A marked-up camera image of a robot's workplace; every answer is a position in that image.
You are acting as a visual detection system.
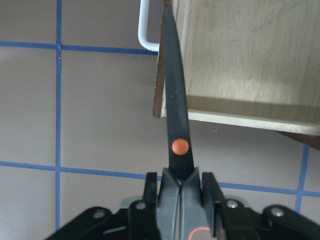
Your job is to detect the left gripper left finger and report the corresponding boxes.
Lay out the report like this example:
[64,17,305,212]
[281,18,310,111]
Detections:
[47,172,160,240]

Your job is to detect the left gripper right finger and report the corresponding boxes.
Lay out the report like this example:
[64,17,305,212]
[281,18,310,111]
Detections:
[202,172,320,240]

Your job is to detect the grey orange scissors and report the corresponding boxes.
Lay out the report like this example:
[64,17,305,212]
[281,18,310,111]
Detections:
[156,4,210,240]

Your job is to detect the dark wooden drawer box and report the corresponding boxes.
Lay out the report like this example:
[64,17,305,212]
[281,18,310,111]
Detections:
[163,0,320,149]

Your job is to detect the white drawer handle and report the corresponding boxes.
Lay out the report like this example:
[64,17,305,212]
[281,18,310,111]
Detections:
[137,0,160,52]

